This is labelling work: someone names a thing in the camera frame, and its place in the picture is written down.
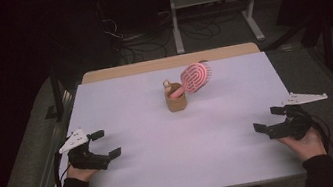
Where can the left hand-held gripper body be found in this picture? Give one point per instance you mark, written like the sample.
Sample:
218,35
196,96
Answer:
87,160

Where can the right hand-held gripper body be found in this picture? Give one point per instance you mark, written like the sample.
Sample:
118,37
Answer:
292,125

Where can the brown cup with figure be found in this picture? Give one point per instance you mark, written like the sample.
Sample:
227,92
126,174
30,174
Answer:
176,103

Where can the pink hairbrush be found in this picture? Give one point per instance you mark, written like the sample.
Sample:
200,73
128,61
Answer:
195,77

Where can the person's left hand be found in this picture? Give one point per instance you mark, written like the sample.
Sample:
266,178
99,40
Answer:
81,174

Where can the person's right hand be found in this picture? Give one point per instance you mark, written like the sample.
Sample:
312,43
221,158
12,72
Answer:
308,147

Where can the white table mat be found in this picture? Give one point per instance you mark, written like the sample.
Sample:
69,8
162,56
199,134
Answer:
182,162

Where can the wooden table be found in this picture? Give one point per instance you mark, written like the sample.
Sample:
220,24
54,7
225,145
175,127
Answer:
136,68

